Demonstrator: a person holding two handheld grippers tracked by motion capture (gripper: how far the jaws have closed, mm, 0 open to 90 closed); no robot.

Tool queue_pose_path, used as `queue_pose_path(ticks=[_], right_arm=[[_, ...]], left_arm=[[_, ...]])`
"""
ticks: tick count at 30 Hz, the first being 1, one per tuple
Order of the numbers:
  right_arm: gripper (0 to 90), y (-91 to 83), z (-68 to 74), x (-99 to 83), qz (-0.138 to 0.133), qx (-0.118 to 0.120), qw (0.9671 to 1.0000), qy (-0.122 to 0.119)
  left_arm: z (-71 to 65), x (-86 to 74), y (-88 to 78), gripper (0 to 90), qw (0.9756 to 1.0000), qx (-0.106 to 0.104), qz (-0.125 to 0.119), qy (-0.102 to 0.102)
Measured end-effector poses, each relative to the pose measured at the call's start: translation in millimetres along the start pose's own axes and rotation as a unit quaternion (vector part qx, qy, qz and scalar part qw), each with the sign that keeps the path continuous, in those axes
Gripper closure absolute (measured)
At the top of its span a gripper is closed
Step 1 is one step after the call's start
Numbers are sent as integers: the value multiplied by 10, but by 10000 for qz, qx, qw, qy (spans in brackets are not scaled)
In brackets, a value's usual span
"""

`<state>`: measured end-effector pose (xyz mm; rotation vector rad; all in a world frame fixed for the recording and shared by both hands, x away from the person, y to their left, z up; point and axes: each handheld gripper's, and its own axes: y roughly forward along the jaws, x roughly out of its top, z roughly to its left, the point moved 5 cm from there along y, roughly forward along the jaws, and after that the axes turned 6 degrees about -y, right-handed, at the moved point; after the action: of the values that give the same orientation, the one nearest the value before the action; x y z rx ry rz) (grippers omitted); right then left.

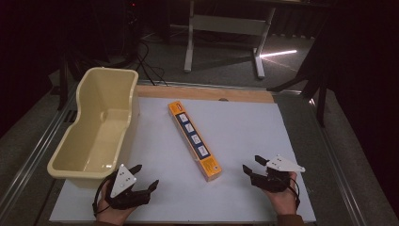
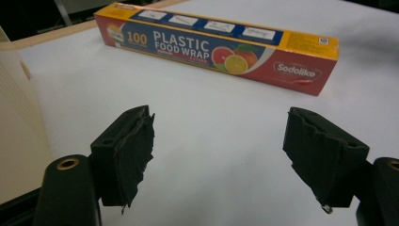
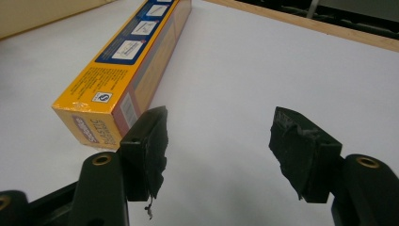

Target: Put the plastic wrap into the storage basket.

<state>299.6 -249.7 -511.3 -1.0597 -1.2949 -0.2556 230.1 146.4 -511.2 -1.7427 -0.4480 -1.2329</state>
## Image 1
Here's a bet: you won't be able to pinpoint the person's right hand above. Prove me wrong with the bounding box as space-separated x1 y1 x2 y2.
263 170 299 217

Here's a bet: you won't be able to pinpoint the white metal table frame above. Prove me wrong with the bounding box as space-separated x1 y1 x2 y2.
183 0 278 80

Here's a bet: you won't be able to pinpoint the metal rail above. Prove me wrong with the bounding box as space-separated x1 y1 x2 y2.
0 84 80 218
309 98 369 226

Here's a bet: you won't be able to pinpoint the wooden board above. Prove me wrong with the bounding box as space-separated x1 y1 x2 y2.
136 85 276 105

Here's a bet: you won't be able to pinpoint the cream plastic bin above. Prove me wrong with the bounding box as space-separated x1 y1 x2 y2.
46 66 141 189

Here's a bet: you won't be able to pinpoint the white table mat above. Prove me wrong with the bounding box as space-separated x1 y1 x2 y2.
49 95 317 224

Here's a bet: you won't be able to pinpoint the black metal stand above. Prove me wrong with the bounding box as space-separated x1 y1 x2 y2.
266 18 334 128

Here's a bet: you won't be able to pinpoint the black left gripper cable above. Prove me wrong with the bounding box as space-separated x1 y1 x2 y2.
91 174 118 218

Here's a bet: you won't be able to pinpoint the person's left hand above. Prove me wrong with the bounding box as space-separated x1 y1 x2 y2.
95 183 136 226

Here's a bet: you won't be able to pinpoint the long orange and blue box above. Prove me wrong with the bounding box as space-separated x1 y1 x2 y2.
167 100 223 183

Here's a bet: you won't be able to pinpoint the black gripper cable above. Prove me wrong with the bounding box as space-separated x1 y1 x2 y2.
286 178 301 210
91 174 118 218

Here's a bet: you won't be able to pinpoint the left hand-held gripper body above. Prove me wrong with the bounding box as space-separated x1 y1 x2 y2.
104 163 152 211

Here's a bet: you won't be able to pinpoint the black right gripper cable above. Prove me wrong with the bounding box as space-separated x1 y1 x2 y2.
286 178 301 210

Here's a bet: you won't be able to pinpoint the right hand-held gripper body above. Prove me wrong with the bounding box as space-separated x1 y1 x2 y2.
249 153 306 193

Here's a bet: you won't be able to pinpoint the black floor cables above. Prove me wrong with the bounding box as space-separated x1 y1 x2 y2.
134 40 169 88

